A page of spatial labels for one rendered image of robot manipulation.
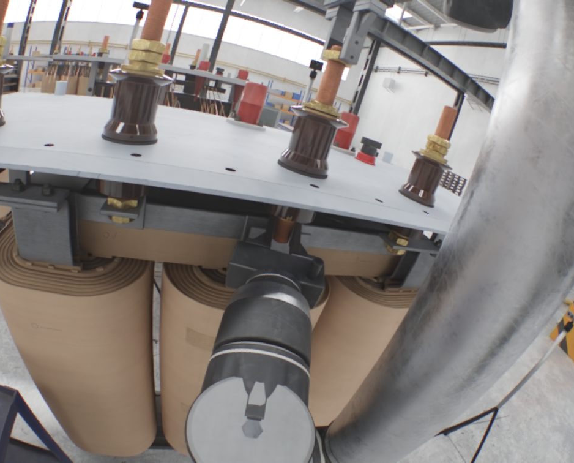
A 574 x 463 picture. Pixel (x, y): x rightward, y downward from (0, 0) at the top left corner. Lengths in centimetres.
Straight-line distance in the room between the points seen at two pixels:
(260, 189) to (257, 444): 25
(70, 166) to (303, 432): 32
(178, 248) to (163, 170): 34
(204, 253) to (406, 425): 52
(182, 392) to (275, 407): 61
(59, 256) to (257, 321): 40
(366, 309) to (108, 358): 64
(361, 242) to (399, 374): 49
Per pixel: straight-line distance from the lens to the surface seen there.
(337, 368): 92
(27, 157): 35
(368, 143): 93
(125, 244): 64
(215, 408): 25
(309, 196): 35
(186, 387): 81
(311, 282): 39
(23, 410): 72
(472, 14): 56
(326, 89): 45
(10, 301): 68
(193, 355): 69
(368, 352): 89
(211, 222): 55
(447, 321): 20
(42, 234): 57
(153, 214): 55
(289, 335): 29
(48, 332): 68
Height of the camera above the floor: 145
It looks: 24 degrees down
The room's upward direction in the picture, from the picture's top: 18 degrees clockwise
